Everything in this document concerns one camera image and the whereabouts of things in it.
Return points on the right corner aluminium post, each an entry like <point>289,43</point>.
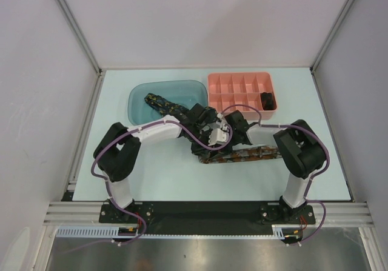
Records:
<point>339,21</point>

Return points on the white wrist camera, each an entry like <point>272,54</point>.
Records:
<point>220,120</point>
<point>220,134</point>

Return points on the white cable duct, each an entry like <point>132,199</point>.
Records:
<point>268,232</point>

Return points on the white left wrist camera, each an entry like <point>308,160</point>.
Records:
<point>220,134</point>

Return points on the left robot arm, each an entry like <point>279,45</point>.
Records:
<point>117,152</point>

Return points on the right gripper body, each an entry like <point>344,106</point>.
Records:
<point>233,142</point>

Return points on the corner aluminium post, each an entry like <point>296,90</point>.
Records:
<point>339,21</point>
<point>78,34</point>

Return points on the navy yellow patterned tie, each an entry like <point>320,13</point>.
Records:
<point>165,107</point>

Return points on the pink compartment organizer tray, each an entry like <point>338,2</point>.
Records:
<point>240,91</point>

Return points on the teal plastic bin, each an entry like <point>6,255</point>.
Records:
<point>183,92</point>

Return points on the orange floral tie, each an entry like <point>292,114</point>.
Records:
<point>244,155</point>

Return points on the left corner aluminium post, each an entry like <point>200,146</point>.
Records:
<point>78,34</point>

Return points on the aluminium frame rail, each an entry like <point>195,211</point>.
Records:
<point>338,214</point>

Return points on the rolled dark tie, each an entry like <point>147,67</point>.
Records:
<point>268,101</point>

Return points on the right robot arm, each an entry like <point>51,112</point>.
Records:
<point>303,153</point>

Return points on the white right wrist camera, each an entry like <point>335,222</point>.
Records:
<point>220,120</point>

